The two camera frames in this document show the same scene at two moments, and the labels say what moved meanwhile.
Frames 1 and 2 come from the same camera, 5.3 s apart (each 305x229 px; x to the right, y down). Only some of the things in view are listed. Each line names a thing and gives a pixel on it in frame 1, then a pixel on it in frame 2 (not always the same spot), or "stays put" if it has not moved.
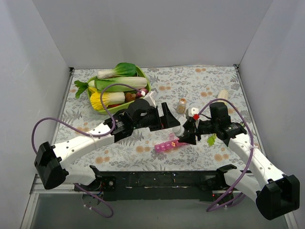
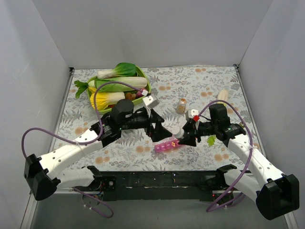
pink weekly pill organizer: [172, 142] stays put
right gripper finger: [189, 126] stays put
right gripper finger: [189, 138] stays put
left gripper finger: [168, 120] → [157, 132]
